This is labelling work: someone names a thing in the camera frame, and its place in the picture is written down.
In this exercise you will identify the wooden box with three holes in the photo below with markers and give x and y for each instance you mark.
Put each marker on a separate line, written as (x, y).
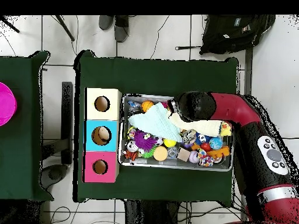
(91, 140)

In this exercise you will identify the grey metal rail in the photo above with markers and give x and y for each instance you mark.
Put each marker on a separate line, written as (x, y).
(248, 70)

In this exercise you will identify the blue green globe ball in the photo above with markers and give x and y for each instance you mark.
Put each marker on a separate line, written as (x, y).
(216, 143)

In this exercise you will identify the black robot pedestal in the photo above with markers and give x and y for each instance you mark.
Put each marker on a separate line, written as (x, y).
(151, 214)

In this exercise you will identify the black tripod leg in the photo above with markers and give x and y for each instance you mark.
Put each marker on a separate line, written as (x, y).
(65, 28)
(10, 25)

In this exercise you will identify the purple spiky monster toy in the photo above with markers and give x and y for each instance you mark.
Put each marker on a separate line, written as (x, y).
(144, 141)

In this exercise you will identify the wooden cube block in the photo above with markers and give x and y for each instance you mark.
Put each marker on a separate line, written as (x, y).
(183, 154)

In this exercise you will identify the mint waffle cloth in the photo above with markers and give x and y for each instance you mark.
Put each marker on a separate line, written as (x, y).
(154, 121)

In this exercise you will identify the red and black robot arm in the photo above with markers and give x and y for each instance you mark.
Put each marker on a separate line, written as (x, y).
(233, 109)

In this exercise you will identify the pink plastic bowl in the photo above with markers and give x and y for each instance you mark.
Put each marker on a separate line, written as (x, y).
(7, 105)

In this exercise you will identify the orange toy basketball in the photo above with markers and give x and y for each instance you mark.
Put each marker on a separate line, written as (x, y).
(147, 106)

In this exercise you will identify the round orange sponge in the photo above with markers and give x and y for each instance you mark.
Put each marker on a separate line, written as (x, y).
(160, 153)

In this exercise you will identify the polka dot fabric toy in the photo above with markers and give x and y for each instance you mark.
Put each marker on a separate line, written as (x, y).
(205, 159)

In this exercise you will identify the dark green tablecloth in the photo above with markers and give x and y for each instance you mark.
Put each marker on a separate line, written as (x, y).
(163, 74)
(23, 151)

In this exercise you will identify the black panel on stand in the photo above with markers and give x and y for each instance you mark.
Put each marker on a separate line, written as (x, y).
(67, 116)

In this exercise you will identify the black backpack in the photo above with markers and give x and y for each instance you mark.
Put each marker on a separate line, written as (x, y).
(229, 35)

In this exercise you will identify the white toy baseball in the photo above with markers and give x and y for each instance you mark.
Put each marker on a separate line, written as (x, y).
(193, 156)

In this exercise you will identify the cream waffle cloth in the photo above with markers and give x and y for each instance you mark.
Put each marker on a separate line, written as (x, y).
(205, 128)

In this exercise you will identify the yellow duck plush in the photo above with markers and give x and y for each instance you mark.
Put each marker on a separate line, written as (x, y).
(225, 129)

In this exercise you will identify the silver mesh bin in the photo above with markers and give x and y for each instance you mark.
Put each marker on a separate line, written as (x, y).
(144, 164)

